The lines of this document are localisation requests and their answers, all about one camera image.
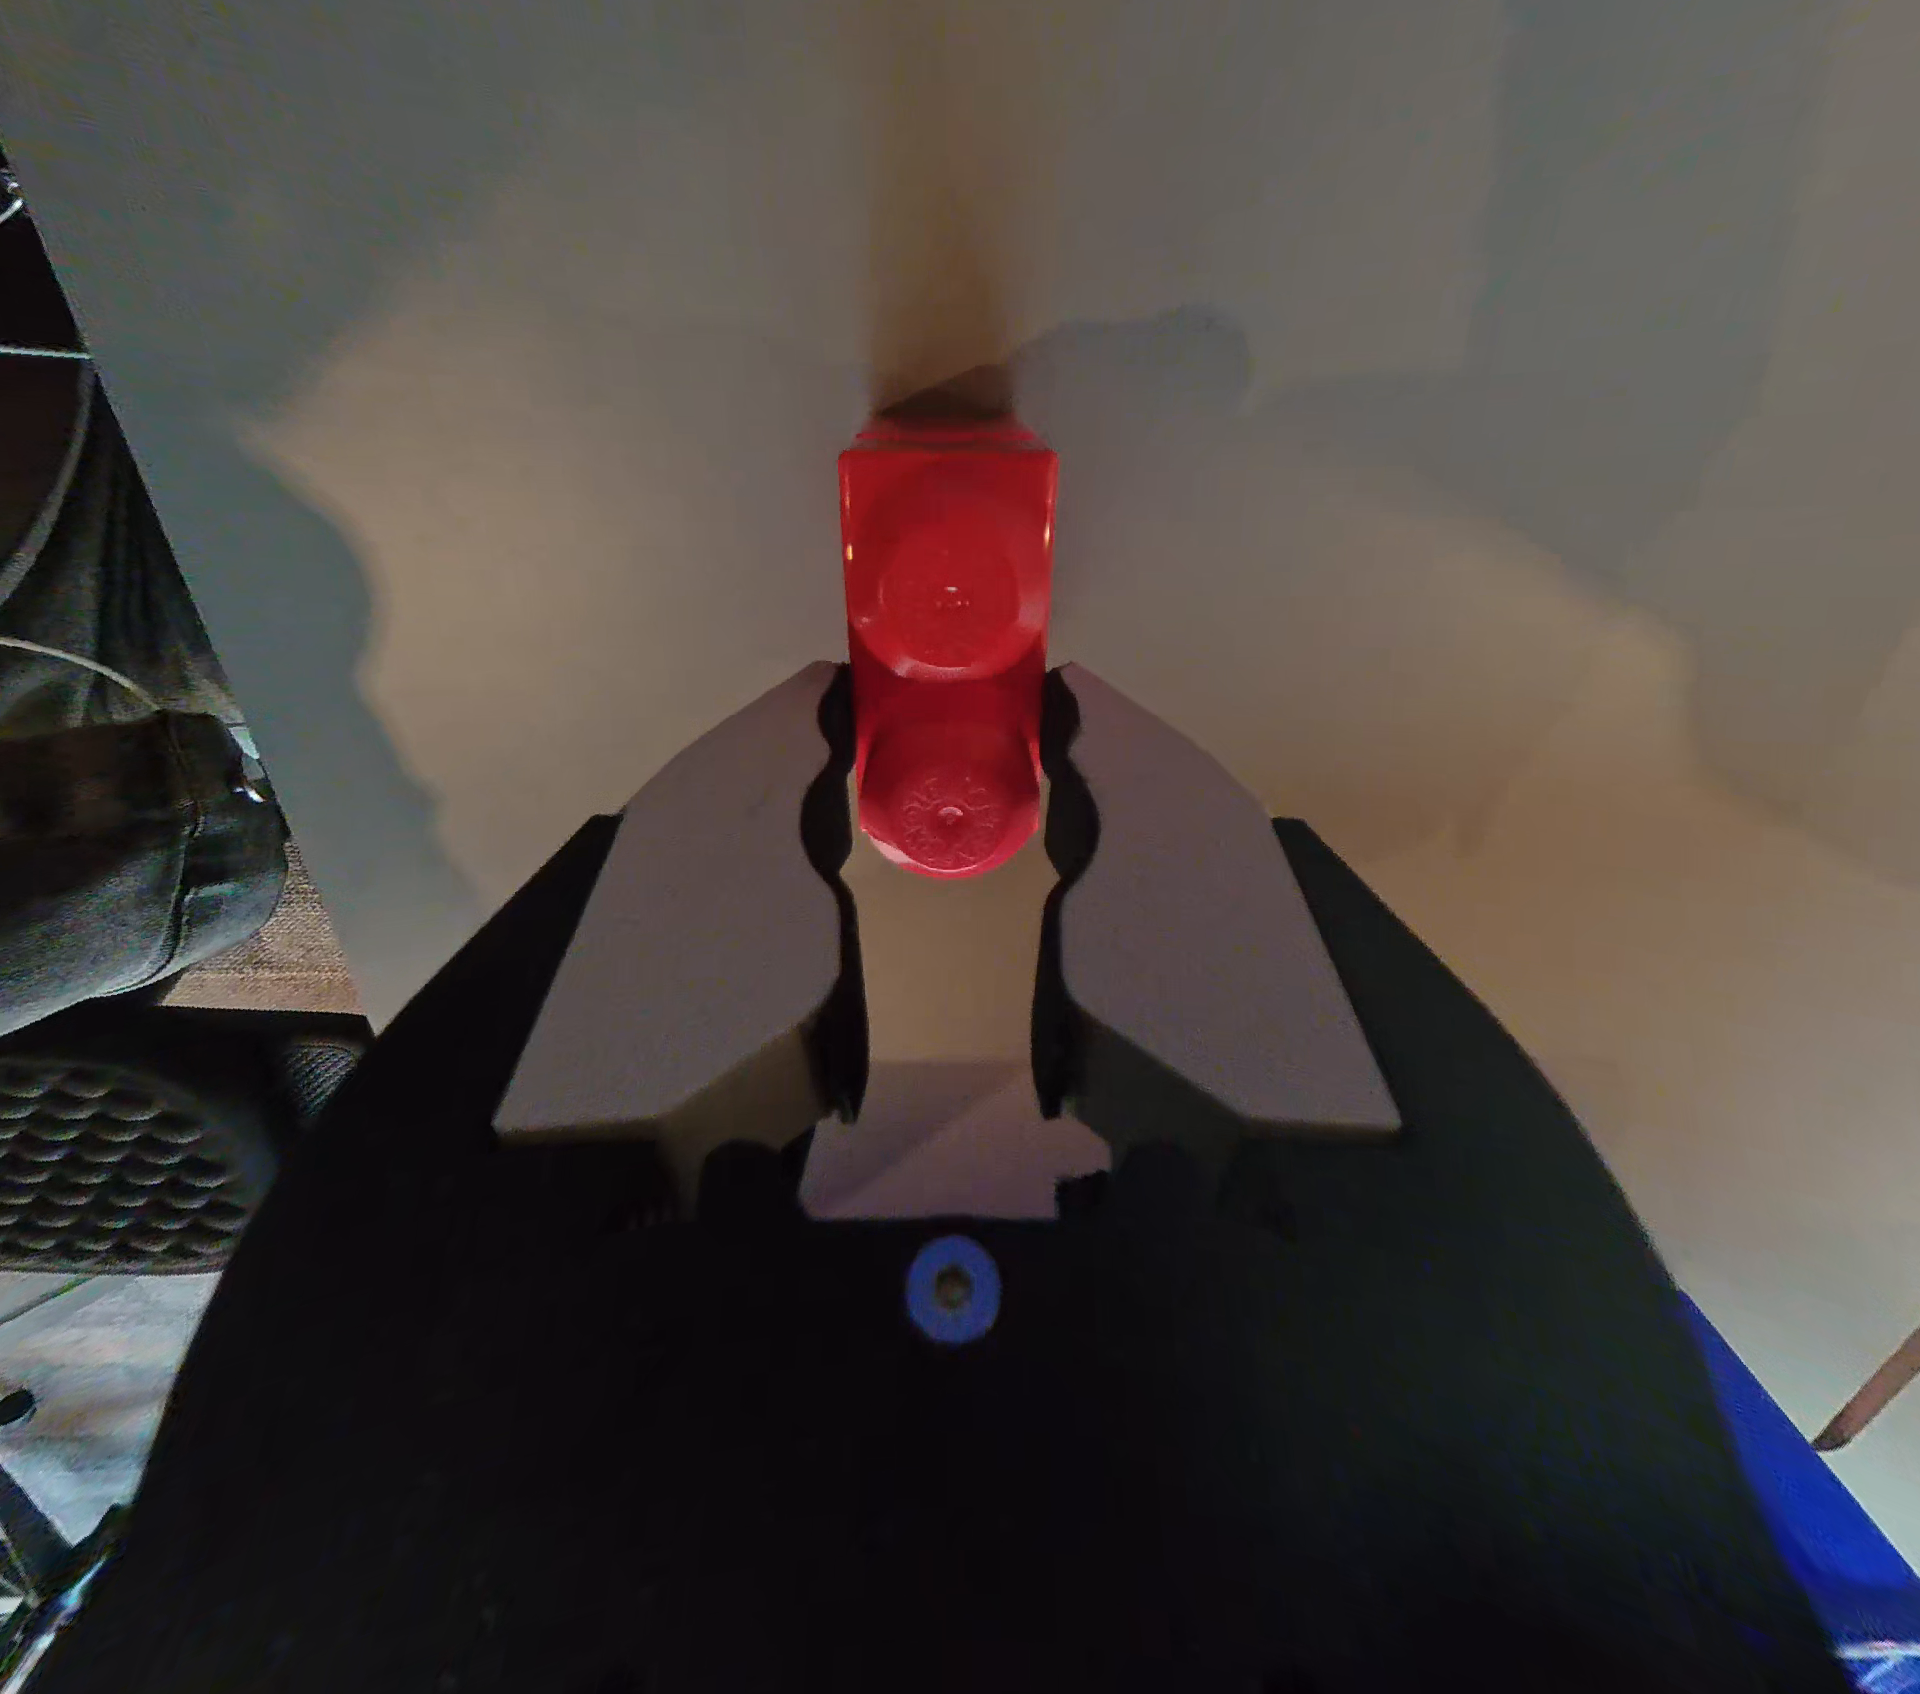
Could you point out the blue plastic bin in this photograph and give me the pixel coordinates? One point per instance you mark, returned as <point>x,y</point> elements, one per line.
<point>1809,1515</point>

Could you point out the dark patterned shoe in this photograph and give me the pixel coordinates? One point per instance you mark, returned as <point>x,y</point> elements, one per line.
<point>120,1154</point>

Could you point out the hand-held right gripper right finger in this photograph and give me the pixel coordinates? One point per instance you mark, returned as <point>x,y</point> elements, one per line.
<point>1215,959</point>

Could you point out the brown slanted bar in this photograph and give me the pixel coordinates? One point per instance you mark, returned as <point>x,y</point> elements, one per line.
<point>1872,1402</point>

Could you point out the person's leg in dark jeans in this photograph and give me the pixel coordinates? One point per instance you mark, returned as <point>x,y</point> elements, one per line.
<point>105,824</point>

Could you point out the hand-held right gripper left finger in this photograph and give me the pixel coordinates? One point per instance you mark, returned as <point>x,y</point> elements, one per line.
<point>674,944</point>

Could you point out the red mega block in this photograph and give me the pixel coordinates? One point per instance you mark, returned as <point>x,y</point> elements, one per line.
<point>949,584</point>

